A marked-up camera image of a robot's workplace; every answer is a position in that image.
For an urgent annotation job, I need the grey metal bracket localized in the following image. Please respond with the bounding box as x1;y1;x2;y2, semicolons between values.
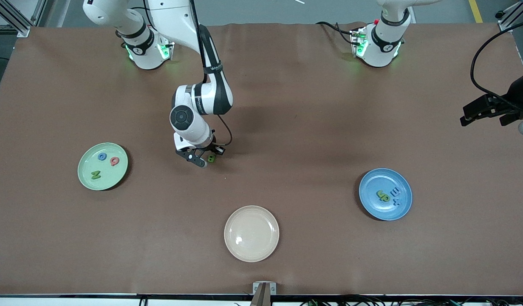
252;281;277;306

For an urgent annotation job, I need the black left arm base cable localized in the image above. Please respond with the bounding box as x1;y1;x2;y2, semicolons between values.
316;20;357;45

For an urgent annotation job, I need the beige plate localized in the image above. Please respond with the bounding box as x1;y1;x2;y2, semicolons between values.
224;205;280;263

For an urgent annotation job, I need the green plate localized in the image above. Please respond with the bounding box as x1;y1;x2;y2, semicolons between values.
77;142;129;191

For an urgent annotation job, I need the brown table cover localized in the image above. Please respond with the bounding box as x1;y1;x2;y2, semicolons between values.
0;22;523;297

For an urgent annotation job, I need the aluminium frame profile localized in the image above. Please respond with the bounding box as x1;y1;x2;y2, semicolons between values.
495;0;523;32
0;0;47;38

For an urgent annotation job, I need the blue plate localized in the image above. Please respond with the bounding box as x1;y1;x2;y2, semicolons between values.
359;168;413;221

